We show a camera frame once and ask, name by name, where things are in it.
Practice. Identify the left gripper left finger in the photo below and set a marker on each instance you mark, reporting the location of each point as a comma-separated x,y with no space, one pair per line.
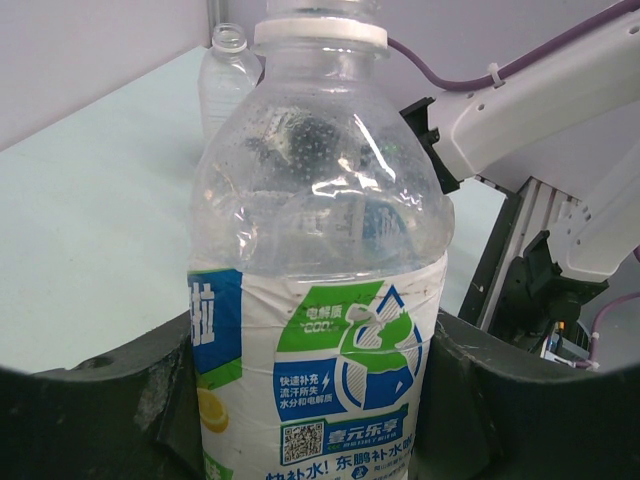
130,413

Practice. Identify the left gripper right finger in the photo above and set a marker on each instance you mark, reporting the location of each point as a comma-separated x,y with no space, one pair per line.
491,411

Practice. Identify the clear bottle blue cap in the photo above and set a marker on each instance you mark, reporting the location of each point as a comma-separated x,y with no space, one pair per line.
319,237

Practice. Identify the large clear bottle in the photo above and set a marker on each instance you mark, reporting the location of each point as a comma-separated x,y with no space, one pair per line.
229,72

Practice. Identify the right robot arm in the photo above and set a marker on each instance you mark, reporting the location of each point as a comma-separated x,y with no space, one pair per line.
583,73

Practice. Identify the right aluminium frame post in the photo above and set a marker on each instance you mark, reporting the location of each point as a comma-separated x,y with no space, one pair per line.
217,13

